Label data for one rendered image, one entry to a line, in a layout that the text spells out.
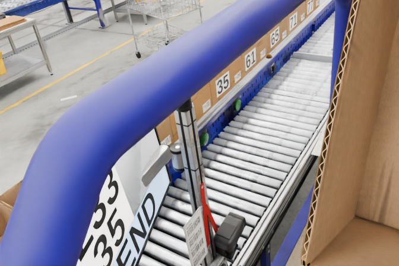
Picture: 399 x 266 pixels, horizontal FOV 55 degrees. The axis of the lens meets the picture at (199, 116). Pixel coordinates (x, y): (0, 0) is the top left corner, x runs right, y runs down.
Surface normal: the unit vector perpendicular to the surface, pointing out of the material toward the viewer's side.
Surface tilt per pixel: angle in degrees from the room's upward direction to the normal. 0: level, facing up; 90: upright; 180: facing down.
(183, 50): 27
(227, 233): 8
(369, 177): 57
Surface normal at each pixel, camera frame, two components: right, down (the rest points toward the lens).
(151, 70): 0.27, -0.66
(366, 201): -0.52, -0.04
